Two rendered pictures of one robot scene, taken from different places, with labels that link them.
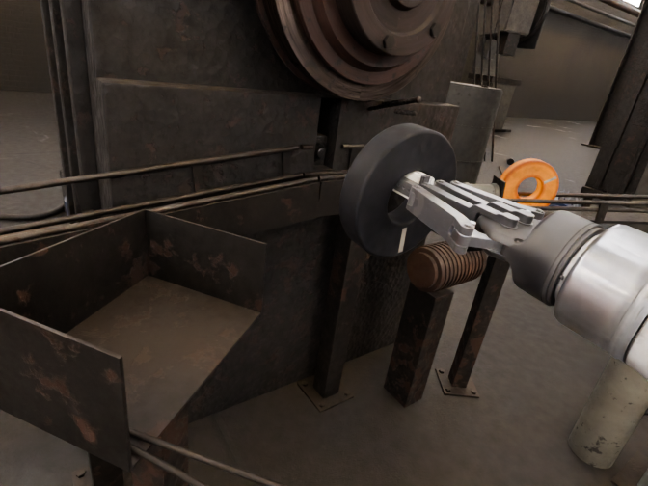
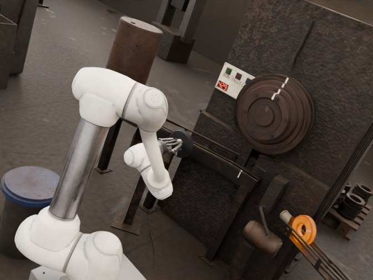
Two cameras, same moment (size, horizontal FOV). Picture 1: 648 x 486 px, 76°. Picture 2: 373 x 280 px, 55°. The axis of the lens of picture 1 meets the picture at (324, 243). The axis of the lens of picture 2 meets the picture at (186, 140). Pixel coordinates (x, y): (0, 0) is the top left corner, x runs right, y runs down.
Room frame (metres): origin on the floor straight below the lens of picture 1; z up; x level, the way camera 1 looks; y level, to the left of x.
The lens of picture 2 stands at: (-0.24, -1.77, 1.64)
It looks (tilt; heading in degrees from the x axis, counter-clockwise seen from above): 23 degrees down; 67
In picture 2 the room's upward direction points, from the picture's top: 22 degrees clockwise
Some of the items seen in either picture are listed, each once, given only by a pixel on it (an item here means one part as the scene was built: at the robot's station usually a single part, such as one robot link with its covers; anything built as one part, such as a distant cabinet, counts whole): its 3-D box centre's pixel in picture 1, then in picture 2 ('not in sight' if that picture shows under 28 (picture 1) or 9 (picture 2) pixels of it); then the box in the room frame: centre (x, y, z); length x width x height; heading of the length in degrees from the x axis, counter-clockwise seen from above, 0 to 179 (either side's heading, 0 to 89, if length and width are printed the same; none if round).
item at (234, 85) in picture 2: not in sight; (236, 83); (0.84, 0.32, 1.15); 0.26 x 0.02 x 0.18; 129
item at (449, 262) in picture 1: (429, 322); (247, 263); (1.06, -0.35, 0.27); 0.22 x 0.13 x 0.53; 129
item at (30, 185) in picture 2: not in sight; (28, 213); (-0.23, -0.08, 0.22); 0.32 x 0.32 x 0.43
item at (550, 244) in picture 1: (529, 243); (163, 146); (0.34, -0.18, 0.84); 0.09 x 0.08 x 0.07; 39
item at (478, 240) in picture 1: (488, 240); not in sight; (0.33, -0.14, 0.84); 0.05 x 0.05 x 0.02; 40
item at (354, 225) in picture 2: not in sight; (317, 179); (2.62, 1.06, 0.22); 1.20 x 0.81 x 0.44; 127
